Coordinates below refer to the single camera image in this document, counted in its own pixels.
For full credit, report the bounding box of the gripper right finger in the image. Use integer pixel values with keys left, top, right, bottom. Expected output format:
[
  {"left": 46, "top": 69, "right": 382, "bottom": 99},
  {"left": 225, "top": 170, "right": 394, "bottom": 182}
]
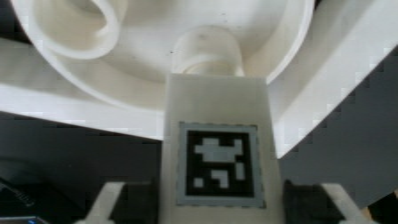
[{"left": 282, "top": 180, "right": 376, "bottom": 224}]

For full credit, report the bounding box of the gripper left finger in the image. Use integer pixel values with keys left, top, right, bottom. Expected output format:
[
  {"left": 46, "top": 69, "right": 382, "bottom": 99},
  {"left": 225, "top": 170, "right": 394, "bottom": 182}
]
[{"left": 72, "top": 181, "right": 158, "bottom": 224}]

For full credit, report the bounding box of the white stool leg with tag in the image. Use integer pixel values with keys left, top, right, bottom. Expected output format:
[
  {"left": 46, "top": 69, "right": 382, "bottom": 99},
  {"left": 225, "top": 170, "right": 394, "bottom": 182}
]
[{"left": 160, "top": 26, "right": 284, "bottom": 224}]

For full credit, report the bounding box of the white U-shaped obstacle wall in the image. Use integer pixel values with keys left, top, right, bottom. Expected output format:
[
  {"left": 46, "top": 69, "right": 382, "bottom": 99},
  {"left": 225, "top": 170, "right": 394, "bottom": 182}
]
[{"left": 0, "top": 0, "right": 398, "bottom": 154}]

